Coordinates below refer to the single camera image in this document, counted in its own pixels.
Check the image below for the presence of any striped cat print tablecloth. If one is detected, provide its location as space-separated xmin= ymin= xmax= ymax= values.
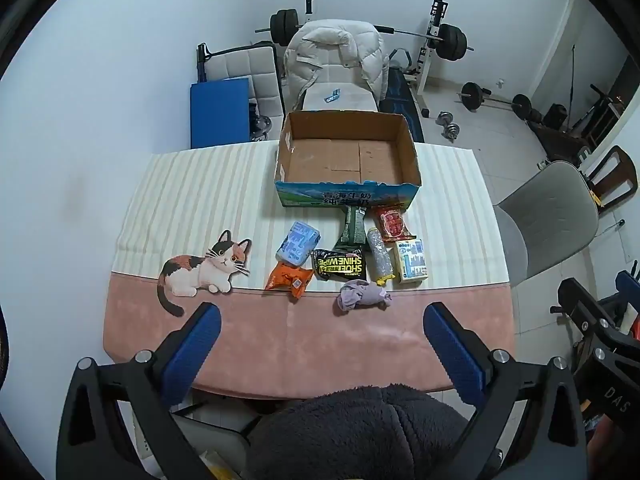
xmin=102 ymin=147 xmax=516 ymax=401

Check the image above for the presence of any short barbell with black plates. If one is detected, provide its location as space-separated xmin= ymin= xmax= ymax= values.
xmin=460 ymin=81 xmax=533 ymax=121

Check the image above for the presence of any grey shell chair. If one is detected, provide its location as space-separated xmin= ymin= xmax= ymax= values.
xmin=492 ymin=160 xmax=601 ymax=286

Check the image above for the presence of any brown wooden chair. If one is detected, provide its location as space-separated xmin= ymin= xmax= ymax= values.
xmin=582 ymin=145 xmax=639 ymax=208

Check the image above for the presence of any white weight rack frame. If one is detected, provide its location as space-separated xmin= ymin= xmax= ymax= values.
xmin=302 ymin=0 xmax=451 ymax=117

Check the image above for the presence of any blue flat board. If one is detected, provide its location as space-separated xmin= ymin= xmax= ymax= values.
xmin=189 ymin=77 xmax=251 ymax=150

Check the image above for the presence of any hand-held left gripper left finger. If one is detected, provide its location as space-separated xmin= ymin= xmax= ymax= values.
xmin=56 ymin=302 xmax=223 ymax=480

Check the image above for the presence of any beige upholstered chair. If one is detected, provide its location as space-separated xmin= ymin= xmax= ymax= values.
xmin=297 ymin=82 xmax=381 ymax=113

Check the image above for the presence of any chrome chair base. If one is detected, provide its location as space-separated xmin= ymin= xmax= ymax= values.
xmin=248 ymin=102 xmax=274 ymax=143

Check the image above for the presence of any orange snack packet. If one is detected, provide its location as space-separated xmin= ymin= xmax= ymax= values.
xmin=264 ymin=262 xmax=315 ymax=301

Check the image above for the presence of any black metal stand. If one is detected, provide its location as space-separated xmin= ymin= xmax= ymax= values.
xmin=196 ymin=42 xmax=212 ymax=83

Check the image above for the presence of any purple cloth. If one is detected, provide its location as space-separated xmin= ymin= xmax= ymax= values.
xmin=336 ymin=280 xmax=393 ymax=317

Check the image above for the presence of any blue tissue packet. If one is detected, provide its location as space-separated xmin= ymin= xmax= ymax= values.
xmin=276 ymin=221 xmax=321 ymax=266

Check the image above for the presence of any red snack packet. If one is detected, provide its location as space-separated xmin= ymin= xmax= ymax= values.
xmin=372 ymin=205 xmax=417 ymax=243

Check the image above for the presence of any silver mesh scrubber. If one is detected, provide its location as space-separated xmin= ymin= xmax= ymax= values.
xmin=366 ymin=227 xmax=396 ymax=286

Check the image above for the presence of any green snack packet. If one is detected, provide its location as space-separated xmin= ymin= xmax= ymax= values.
xmin=334 ymin=205 xmax=370 ymax=253

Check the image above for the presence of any black and yellow wipes packet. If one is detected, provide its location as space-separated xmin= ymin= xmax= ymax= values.
xmin=311 ymin=247 xmax=367 ymax=281

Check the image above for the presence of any yellow and white tissue pack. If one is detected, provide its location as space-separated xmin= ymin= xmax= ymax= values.
xmin=392 ymin=239 xmax=431 ymax=284

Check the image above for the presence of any white tufted padded chair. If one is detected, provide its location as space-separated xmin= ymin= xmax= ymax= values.
xmin=205 ymin=45 xmax=284 ymax=113

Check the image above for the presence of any white puffer jacket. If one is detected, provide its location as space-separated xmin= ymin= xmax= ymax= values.
xmin=283 ymin=20 xmax=391 ymax=111

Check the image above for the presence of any black and blue bench pad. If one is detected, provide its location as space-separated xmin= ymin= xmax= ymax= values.
xmin=379 ymin=67 xmax=426 ymax=143

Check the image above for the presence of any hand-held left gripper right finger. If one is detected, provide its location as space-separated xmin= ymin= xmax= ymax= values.
xmin=422 ymin=302 xmax=589 ymax=480

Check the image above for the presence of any cardboard box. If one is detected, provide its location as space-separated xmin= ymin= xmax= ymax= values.
xmin=274 ymin=110 xmax=423 ymax=209

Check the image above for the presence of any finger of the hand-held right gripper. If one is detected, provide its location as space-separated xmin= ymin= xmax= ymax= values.
xmin=616 ymin=270 xmax=640 ymax=306
xmin=550 ymin=277 xmax=609 ymax=337

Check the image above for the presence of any person's dark fleece clothing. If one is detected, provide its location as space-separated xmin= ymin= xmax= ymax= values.
xmin=245 ymin=384 xmax=471 ymax=480

